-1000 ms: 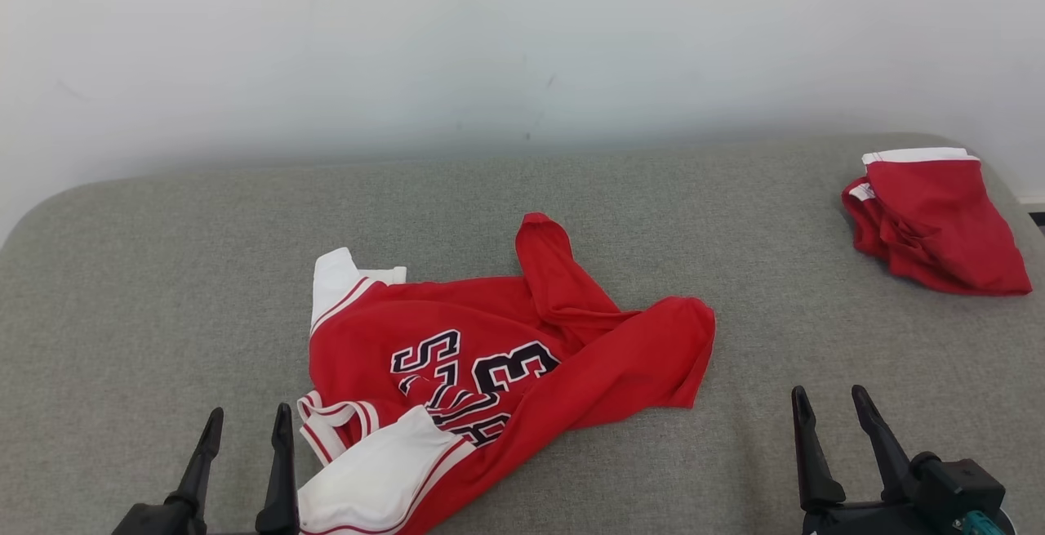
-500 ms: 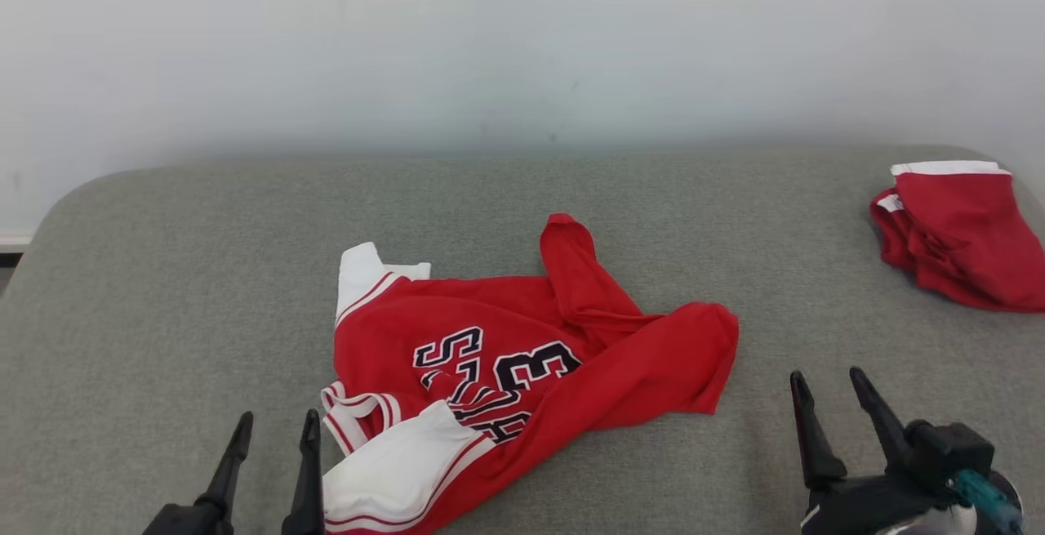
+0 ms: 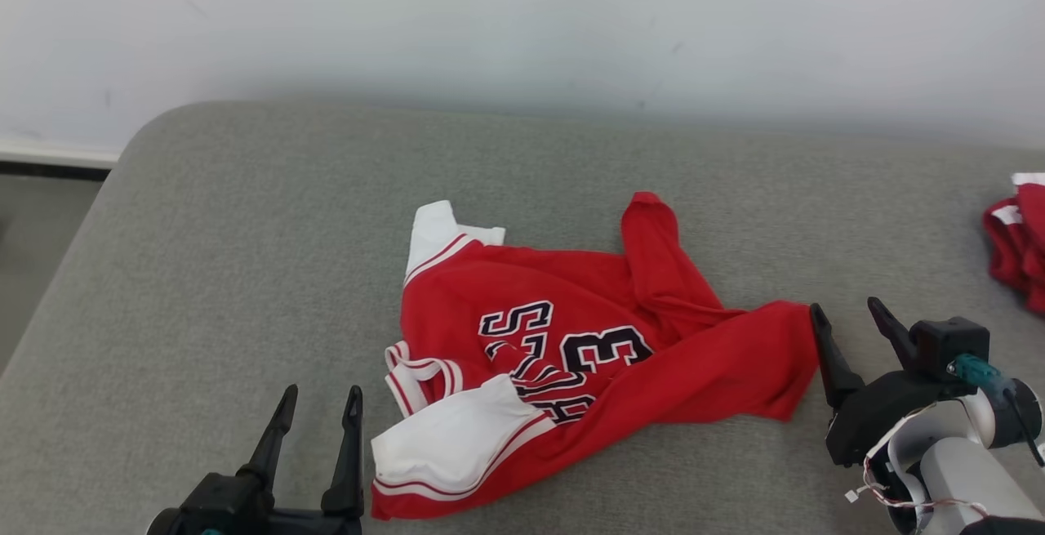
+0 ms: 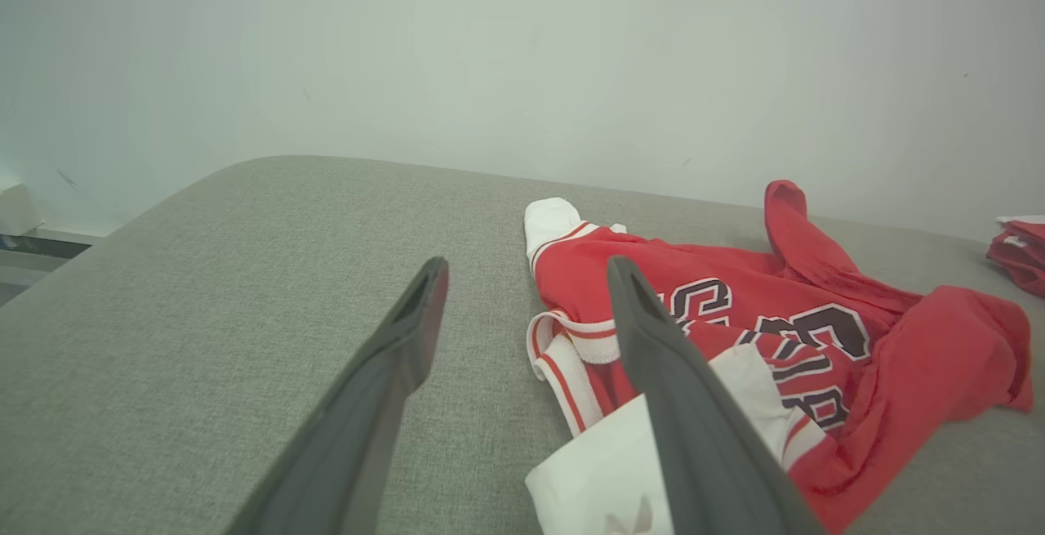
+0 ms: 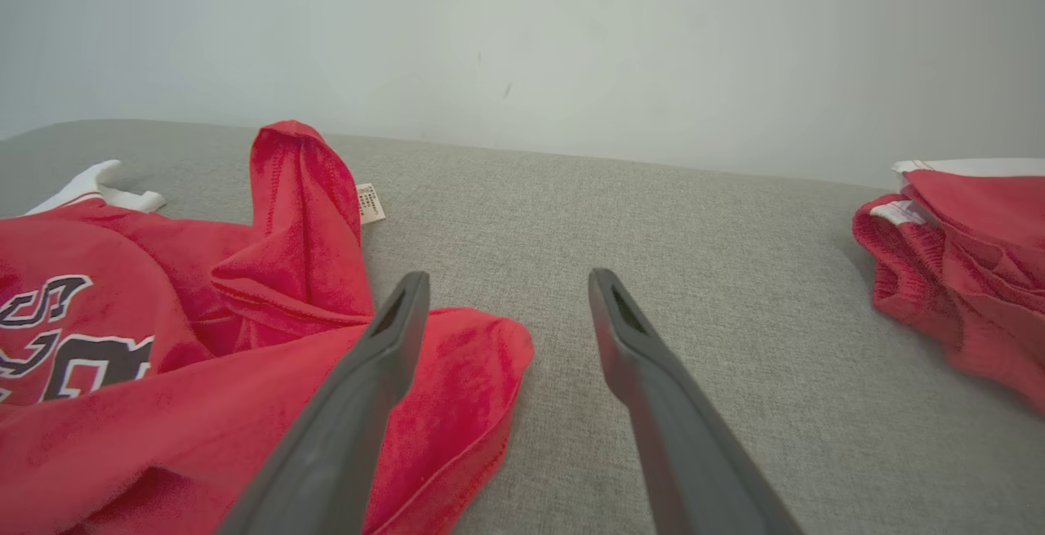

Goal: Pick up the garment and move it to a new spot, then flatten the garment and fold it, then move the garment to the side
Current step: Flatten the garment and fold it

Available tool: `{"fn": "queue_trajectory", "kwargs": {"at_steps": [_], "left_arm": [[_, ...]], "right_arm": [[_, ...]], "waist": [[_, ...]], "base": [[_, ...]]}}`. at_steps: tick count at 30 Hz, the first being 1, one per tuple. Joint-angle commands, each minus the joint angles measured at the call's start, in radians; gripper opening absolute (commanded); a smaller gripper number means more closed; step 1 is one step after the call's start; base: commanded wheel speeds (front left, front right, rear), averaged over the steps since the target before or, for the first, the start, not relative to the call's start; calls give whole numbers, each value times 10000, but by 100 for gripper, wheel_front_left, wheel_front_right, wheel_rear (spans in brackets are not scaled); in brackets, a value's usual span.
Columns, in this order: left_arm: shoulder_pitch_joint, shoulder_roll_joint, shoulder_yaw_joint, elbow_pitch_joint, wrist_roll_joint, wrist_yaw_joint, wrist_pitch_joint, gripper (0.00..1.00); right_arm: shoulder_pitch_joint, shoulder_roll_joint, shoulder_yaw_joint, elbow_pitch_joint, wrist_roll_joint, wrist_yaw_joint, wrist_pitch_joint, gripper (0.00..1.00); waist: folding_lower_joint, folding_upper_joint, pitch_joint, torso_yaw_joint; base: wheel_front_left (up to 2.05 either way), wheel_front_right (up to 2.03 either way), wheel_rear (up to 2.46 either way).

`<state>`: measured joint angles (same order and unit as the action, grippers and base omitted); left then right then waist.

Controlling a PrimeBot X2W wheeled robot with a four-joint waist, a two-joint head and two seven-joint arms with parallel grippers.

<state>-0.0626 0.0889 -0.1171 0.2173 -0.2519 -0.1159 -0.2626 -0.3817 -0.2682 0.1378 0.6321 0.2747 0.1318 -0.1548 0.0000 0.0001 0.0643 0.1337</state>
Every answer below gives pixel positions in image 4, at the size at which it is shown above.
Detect small white box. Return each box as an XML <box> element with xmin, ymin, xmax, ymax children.
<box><xmin>0</xmin><ymin>184</ymin><xmax>43</xmax><ymax>237</ymax></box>

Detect white wall baseboard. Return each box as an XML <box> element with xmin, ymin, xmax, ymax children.
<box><xmin>33</xmin><ymin>225</ymin><xmax>107</xmax><ymax>243</ymax></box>

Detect red basketball jersey white lining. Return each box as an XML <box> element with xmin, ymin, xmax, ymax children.
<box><xmin>523</xmin><ymin>180</ymin><xmax>1034</xmax><ymax>535</ymax></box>

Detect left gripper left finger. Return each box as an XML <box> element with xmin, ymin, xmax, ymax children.
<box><xmin>225</xmin><ymin>256</ymin><xmax>449</xmax><ymax>535</ymax></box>

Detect red shorts with white stripe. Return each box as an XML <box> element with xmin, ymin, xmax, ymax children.
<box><xmin>985</xmin><ymin>215</ymin><xmax>1045</xmax><ymax>299</ymax></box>

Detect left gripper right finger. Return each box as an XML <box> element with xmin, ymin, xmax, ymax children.
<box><xmin>607</xmin><ymin>255</ymin><xmax>827</xmax><ymax>535</ymax></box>

